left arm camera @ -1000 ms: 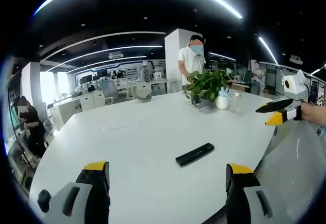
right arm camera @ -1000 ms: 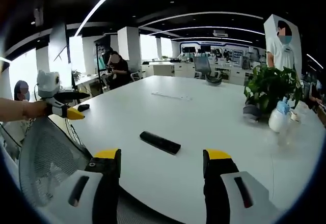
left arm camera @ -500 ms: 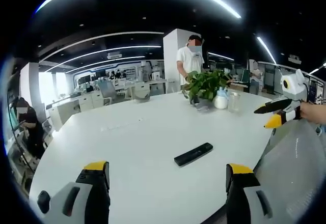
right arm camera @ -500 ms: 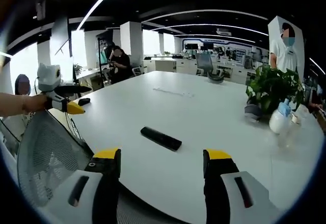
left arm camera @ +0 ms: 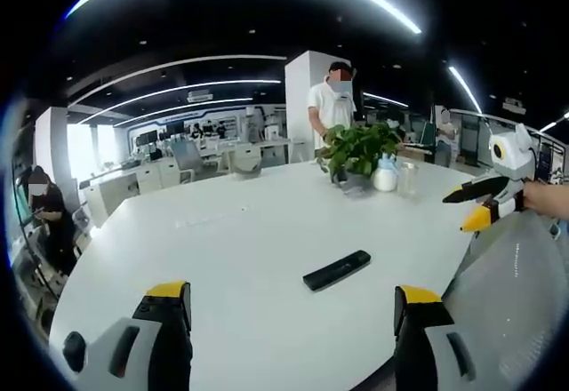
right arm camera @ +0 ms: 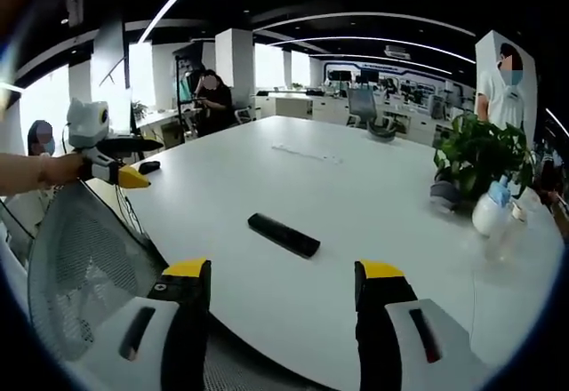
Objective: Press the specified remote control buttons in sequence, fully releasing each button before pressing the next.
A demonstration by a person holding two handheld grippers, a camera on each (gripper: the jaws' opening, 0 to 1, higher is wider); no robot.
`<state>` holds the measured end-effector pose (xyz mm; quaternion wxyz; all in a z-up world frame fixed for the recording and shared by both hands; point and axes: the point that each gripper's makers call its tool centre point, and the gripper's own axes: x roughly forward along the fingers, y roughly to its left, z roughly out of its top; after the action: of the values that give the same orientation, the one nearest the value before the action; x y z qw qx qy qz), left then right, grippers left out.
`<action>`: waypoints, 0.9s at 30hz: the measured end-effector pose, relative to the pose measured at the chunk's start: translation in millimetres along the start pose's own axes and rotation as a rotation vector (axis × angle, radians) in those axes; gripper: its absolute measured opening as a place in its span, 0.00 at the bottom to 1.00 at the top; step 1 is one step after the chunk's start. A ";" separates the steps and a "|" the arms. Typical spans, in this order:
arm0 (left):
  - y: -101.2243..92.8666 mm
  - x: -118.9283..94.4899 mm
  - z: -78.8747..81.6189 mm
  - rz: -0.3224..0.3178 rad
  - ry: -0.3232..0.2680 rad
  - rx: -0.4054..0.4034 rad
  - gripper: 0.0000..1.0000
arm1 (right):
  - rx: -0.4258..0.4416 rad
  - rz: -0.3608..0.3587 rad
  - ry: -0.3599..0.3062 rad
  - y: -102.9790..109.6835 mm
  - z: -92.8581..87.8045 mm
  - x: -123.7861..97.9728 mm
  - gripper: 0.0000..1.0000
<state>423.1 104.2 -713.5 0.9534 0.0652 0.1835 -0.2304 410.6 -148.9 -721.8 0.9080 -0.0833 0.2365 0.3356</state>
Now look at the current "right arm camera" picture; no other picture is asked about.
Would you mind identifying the grey mesh office chair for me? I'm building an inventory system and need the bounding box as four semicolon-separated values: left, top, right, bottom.
26;177;179;363

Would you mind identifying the white bottle with blue cap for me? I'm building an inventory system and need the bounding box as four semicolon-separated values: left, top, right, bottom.
471;175;513;237

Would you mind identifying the green potted plant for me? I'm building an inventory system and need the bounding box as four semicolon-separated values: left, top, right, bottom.
429;112;535;209

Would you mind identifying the thin white cable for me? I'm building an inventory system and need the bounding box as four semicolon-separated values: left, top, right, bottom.
469;248;480;337

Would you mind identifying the clear plastic bottle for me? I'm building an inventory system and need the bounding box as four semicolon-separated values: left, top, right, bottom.
483;203;530;264

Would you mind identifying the long black flat object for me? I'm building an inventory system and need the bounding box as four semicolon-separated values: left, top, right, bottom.
96;137;164;155

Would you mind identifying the black remote control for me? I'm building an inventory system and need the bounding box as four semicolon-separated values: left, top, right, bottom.
246;212;322;259

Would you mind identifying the grey swivel office chair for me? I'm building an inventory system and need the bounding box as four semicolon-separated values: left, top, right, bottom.
344;86;399;144

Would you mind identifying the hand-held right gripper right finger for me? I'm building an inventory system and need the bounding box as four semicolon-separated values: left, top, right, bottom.
353;259;493;391

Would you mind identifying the white strip on table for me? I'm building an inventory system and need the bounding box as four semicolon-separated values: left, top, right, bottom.
271;140;344;165

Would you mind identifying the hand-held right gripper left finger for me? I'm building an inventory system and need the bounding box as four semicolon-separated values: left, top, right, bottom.
66;257;212;391

